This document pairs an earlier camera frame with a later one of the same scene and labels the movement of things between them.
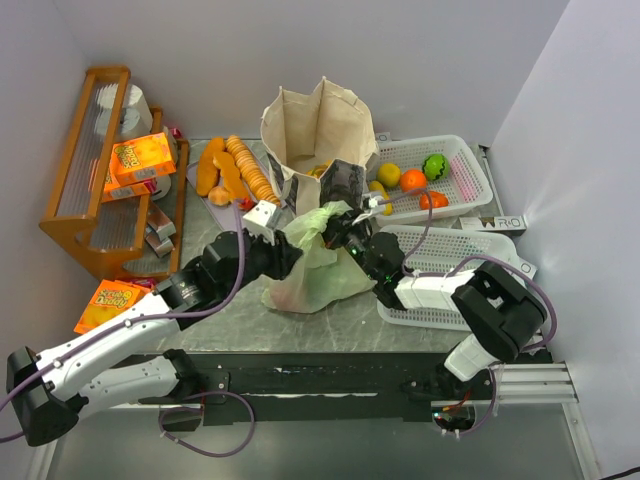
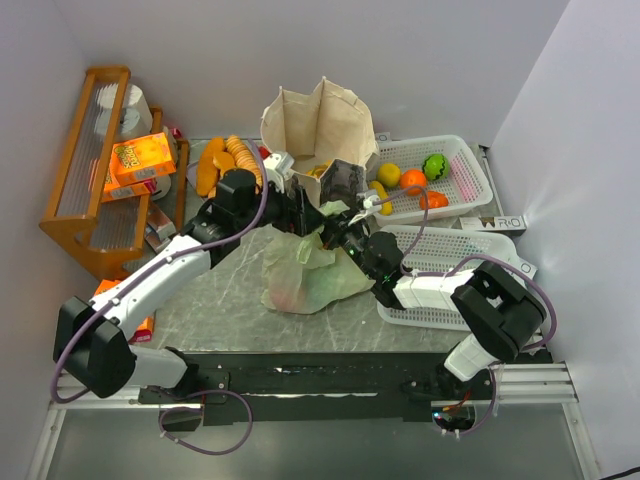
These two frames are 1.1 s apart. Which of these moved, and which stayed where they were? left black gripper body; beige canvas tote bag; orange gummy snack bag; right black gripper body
Moved: left black gripper body
Stayed: beige canvas tote bag; orange gummy snack bag; right black gripper body
